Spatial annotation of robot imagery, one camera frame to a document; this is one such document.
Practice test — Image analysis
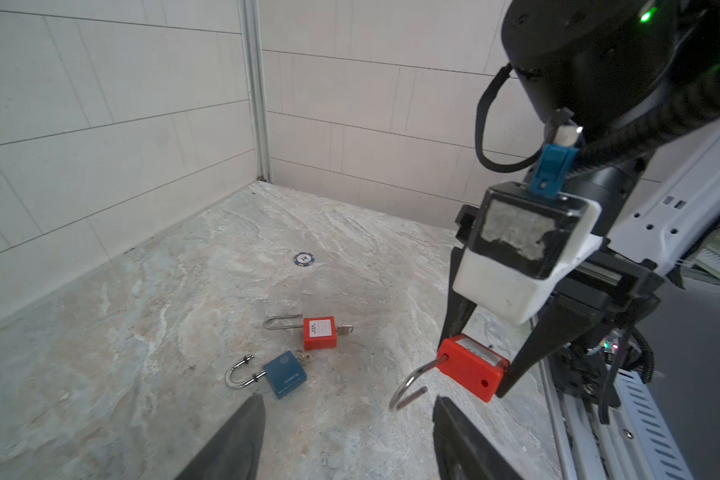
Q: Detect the red padlock with label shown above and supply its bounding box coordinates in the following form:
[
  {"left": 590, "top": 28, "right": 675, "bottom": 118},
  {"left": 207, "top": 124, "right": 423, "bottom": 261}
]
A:
[{"left": 263, "top": 314, "right": 354, "bottom": 351}]

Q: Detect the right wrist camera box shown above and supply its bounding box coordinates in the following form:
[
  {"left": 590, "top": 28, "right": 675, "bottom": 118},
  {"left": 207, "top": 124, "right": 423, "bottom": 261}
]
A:
[{"left": 453, "top": 181, "right": 602, "bottom": 325}]

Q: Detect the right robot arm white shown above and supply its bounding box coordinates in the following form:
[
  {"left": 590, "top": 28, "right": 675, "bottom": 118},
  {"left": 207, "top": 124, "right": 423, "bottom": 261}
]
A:
[{"left": 437, "top": 1, "right": 720, "bottom": 404}]

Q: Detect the blue padlock right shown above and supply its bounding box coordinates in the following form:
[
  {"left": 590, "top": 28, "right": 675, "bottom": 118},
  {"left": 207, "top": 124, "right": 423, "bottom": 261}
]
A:
[{"left": 224, "top": 350, "right": 308, "bottom": 399}]

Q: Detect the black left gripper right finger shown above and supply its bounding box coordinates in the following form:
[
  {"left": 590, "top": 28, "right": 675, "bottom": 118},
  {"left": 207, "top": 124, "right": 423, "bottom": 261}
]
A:
[{"left": 433, "top": 396, "right": 521, "bottom": 480}]

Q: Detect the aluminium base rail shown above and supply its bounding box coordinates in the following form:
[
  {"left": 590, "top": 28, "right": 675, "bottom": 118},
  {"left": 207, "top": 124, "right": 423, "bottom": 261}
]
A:
[{"left": 541, "top": 334, "right": 693, "bottom": 479}]

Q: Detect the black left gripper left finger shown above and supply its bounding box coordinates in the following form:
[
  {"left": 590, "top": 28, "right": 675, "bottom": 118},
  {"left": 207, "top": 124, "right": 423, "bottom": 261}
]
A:
[{"left": 175, "top": 394, "right": 266, "bottom": 480}]

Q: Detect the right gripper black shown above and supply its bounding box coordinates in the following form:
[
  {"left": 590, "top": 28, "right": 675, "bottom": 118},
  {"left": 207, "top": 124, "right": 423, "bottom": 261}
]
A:
[{"left": 436, "top": 203, "right": 664, "bottom": 399}]

